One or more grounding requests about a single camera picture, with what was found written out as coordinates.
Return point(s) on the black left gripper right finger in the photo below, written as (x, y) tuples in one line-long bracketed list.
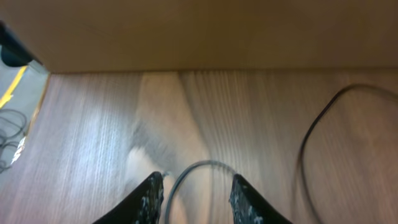
[(250, 207)]

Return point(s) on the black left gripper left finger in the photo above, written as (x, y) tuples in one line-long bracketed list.
[(141, 206)]

